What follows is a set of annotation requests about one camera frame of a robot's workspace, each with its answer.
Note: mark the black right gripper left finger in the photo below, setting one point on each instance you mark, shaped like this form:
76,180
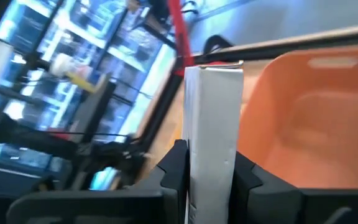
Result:
104,207

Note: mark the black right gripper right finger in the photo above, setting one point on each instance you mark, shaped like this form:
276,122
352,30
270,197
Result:
291,207

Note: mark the white green box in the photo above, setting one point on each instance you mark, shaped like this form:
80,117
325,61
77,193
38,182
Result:
211,124

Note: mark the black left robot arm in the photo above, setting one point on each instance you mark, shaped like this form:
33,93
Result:
26,133

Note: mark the orange plastic bin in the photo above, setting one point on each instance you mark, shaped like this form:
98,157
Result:
306,124

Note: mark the large window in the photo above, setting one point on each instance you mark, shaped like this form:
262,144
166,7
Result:
73,46

